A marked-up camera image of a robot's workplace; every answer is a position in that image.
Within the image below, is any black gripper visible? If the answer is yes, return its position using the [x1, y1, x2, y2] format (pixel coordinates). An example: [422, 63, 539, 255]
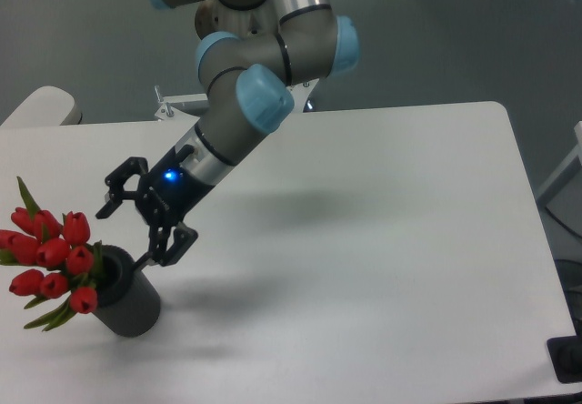
[95, 145, 214, 271]

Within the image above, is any red tulip bouquet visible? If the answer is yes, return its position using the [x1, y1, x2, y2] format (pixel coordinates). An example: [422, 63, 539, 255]
[1, 177, 106, 332]

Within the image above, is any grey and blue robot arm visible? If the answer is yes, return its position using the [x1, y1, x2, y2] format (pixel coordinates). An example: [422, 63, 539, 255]
[97, 0, 360, 269]

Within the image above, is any dark grey ribbed vase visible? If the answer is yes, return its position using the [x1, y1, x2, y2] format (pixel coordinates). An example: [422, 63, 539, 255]
[93, 245, 161, 338]

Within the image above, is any white chair armrest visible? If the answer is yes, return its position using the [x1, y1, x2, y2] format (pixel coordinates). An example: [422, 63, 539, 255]
[1, 86, 83, 129]

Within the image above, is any white furniture edge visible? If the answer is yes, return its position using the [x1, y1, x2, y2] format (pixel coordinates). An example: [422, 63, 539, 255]
[535, 122, 581, 207]

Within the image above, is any white metal base frame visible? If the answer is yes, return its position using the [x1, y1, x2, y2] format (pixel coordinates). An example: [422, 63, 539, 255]
[154, 79, 319, 121]

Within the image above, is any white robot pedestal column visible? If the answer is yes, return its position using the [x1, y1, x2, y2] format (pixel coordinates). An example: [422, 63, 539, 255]
[195, 0, 279, 56]

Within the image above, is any black cable grommet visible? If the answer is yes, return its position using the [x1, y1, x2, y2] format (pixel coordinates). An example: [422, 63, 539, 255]
[547, 336, 581, 384]

